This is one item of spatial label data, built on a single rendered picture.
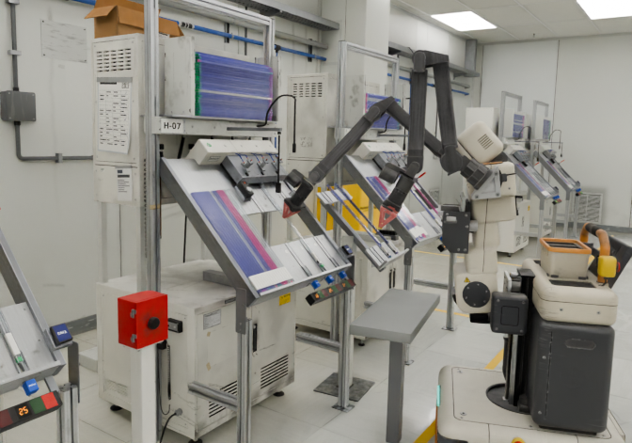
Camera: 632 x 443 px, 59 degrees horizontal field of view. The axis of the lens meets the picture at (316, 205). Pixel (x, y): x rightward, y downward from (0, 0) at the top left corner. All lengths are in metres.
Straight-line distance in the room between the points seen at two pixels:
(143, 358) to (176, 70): 1.18
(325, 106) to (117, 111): 1.47
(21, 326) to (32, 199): 2.16
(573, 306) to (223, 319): 1.37
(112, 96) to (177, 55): 0.35
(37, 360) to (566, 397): 1.71
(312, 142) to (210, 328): 1.63
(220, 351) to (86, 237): 1.73
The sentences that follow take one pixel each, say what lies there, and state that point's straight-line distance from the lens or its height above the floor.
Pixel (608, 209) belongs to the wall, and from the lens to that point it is 9.73.
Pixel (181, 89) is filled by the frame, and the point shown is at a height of 1.50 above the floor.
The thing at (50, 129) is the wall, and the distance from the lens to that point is 3.78.
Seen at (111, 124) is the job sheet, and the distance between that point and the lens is 2.60.
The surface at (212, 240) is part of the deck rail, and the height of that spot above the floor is 0.91.
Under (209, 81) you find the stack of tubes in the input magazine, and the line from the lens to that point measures 2.49.
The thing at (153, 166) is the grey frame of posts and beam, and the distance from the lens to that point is 2.35.
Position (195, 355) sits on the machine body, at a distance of 2.39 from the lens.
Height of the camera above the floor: 1.30
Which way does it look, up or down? 7 degrees down
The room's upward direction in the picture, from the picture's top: 1 degrees clockwise
